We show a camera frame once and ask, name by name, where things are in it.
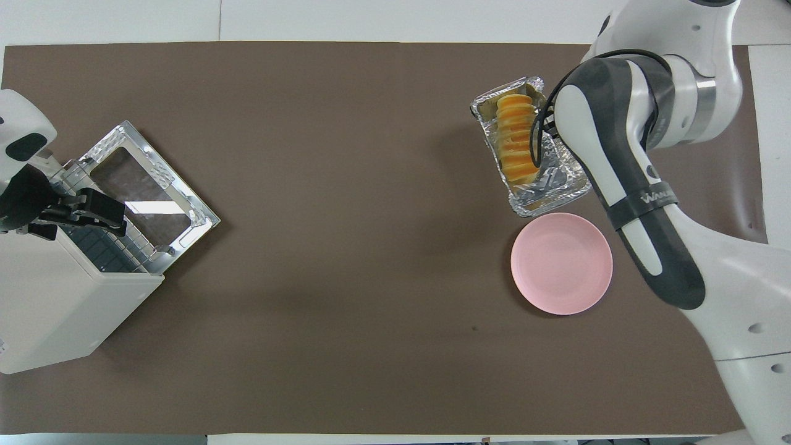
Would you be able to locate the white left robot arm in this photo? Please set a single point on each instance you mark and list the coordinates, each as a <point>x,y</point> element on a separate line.
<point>18,117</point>

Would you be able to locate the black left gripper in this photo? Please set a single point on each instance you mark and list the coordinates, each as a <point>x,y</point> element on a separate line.
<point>25,198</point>

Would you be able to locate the white toaster oven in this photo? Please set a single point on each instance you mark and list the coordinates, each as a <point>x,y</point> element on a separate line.
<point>55,309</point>

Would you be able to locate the brown table mat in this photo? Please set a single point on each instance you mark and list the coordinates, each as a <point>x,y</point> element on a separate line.
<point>371,247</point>

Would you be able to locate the aluminium foil tray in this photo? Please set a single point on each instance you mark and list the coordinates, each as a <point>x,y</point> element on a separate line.
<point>556,191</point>

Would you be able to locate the pink round plate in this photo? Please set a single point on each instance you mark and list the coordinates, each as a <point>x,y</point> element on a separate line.
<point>556,266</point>

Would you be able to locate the sliced yellow bread loaf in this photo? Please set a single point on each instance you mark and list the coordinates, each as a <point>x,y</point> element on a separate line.
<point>516,123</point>

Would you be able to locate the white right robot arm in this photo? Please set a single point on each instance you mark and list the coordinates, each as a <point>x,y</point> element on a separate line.
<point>618,123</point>

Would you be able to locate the glass oven door metal frame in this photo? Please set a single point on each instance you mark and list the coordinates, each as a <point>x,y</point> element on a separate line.
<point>173,185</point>

